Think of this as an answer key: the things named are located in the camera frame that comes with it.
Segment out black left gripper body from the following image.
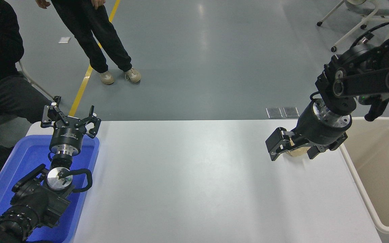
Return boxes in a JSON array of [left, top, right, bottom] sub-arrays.
[[50, 116, 88, 149]]

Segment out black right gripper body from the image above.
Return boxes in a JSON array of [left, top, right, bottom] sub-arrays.
[[294, 101, 352, 146]]

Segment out tan paper ball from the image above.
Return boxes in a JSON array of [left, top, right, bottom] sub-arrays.
[[285, 137, 312, 158]]

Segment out blue plastic tray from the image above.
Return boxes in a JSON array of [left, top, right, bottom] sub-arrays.
[[0, 135, 100, 243]]

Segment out large pale plastic bin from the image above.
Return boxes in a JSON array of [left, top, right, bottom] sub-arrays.
[[339, 117, 389, 243]]

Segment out white wheeled office chair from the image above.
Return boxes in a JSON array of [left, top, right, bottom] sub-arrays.
[[317, 0, 389, 53]]

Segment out grey tube frame chair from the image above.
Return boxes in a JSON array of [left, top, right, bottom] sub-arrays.
[[18, 60, 62, 105]]

